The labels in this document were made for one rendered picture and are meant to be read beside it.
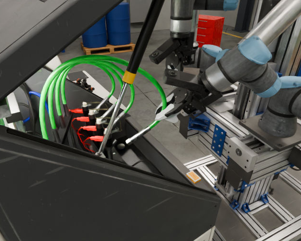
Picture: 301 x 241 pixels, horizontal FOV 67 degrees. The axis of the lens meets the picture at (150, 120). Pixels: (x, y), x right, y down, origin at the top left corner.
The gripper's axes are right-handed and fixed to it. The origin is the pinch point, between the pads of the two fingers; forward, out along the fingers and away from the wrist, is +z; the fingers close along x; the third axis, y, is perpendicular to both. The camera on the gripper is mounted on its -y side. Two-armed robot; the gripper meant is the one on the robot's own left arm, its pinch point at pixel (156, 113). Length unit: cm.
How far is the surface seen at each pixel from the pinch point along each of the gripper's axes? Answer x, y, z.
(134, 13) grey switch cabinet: 644, 88, 210
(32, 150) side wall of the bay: -34.4, -29.7, -6.6
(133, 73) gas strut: -21.1, -23.0, -18.9
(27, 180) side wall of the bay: -36.7, -27.8, -2.4
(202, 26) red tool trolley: 401, 157, 49
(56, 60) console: 29, -32, 29
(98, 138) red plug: -0.7, -6.3, 24.1
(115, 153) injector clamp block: 2.3, 5.7, 30.7
